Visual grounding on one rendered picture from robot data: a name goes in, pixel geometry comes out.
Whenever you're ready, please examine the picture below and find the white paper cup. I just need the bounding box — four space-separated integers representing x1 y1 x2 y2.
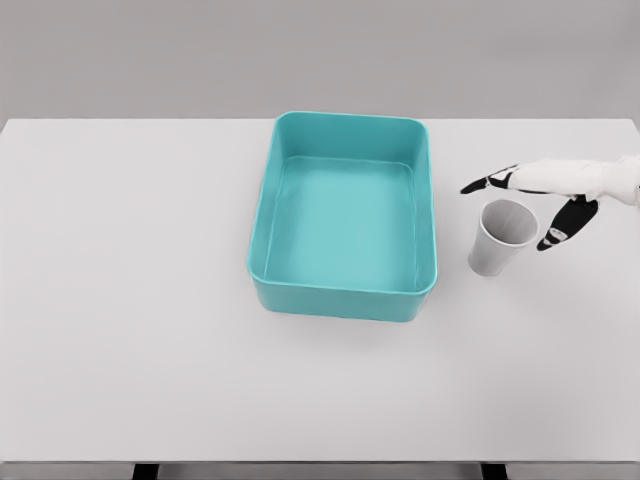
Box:
467 198 540 278

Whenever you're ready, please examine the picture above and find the teal rectangular plastic basket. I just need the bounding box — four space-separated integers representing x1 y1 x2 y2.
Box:
246 110 439 325

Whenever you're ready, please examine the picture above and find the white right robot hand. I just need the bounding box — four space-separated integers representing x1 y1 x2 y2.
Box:
459 158 617 252

